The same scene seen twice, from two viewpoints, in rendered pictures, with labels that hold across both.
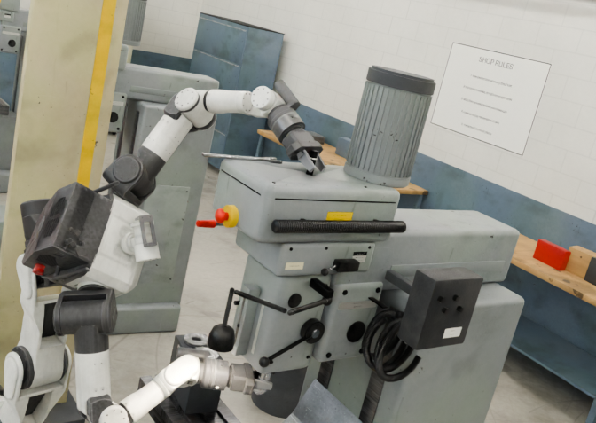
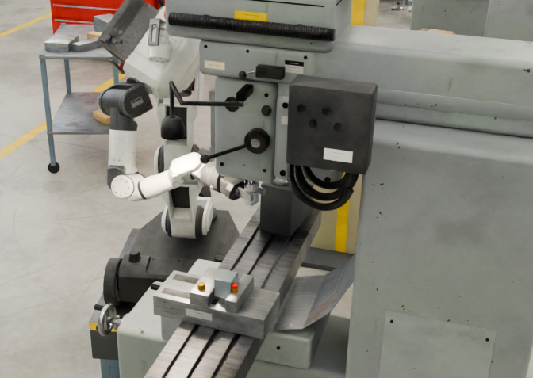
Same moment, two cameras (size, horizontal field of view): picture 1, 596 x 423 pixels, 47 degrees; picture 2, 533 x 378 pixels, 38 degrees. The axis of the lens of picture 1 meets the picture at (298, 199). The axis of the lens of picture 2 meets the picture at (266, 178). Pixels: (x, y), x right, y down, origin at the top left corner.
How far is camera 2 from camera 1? 1.91 m
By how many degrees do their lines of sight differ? 52
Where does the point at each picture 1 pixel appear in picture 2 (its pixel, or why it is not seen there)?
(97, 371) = (116, 144)
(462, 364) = (454, 228)
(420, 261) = (396, 86)
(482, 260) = (517, 103)
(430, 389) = (404, 246)
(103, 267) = (136, 63)
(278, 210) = (177, 4)
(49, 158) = not seen: hidden behind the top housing
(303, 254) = (222, 55)
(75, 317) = (108, 99)
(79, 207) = (127, 13)
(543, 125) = not seen: outside the picture
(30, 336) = not seen: hidden behind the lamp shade
